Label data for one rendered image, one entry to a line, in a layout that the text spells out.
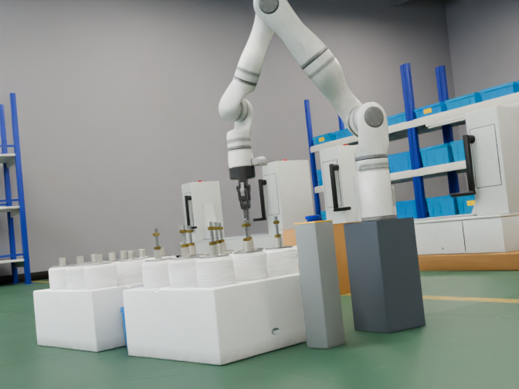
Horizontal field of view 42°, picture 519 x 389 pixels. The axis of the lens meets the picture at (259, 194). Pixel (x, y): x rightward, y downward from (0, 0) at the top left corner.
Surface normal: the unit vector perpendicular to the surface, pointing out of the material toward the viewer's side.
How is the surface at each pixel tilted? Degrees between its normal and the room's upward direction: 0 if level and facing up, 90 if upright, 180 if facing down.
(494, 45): 90
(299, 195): 90
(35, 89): 90
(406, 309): 90
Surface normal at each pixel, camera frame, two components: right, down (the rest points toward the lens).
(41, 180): 0.54, -0.10
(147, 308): -0.71, 0.04
